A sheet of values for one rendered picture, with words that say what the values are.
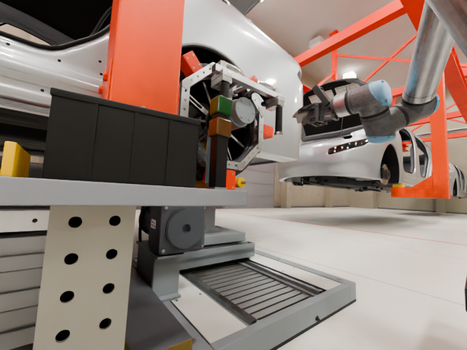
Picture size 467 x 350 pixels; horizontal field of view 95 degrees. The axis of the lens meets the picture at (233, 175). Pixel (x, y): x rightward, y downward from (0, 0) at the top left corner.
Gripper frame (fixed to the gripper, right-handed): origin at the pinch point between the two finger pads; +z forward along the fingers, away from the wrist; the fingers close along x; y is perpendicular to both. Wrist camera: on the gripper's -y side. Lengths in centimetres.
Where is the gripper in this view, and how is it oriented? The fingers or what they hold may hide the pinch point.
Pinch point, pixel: (295, 114)
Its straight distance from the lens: 108.7
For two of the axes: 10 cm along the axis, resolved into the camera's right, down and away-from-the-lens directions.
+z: -6.1, 0.5, 7.9
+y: -0.4, 9.9, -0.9
